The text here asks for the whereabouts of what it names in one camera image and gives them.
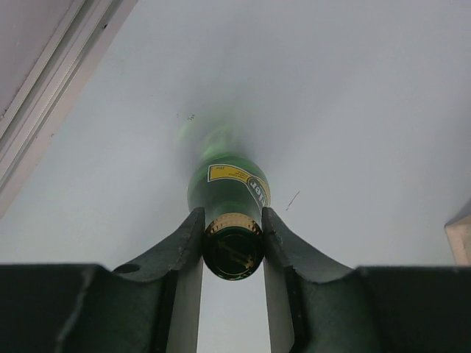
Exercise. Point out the beige canvas tote bag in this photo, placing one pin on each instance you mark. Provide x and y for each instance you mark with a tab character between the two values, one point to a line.
458	234

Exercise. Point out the aluminium frame rail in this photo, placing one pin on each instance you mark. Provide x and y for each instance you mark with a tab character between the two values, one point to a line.
72	53

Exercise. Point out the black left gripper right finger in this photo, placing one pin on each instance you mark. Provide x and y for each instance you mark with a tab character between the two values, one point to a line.
316	304

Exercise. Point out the green glass bottle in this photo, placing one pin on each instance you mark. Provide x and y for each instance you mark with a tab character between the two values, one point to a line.
233	191

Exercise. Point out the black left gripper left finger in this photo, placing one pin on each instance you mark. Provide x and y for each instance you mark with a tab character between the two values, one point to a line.
149	304

